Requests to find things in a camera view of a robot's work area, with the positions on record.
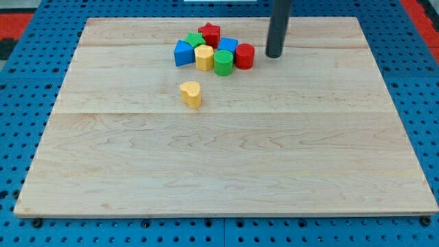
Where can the yellow heart block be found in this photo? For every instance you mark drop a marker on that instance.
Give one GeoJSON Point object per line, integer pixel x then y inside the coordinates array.
{"type": "Point", "coordinates": [191, 94]}

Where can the green cylinder block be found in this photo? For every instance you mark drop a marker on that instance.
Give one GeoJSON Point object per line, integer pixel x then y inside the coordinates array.
{"type": "Point", "coordinates": [223, 62]}

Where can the yellow hexagon block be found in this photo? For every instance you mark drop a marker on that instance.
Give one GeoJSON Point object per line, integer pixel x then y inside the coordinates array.
{"type": "Point", "coordinates": [204, 57]}

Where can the red cylinder block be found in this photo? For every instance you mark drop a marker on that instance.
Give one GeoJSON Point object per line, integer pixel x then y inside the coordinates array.
{"type": "Point", "coordinates": [244, 56]}

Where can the blue triangle block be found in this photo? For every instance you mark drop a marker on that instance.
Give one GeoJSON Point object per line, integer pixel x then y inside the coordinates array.
{"type": "Point", "coordinates": [183, 53]}

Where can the blue cube block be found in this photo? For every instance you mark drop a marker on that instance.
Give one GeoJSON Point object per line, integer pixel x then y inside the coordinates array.
{"type": "Point", "coordinates": [228, 44]}

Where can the green star block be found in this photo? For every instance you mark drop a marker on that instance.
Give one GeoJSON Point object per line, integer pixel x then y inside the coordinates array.
{"type": "Point", "coordinates": [194, 39]}

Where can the red star block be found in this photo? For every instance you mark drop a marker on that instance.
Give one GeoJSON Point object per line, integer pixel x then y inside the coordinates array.
{"type": "Point", "coordinates": [211, 34]}

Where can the light wooden board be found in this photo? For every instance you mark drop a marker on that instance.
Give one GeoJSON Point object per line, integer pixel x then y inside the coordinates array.
{"type": "Point", "coordinates": [313, 133]}

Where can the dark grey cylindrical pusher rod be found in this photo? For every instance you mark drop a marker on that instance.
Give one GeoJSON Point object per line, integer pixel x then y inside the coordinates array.
{"type": "Point", "coordinates": [279, 19]}

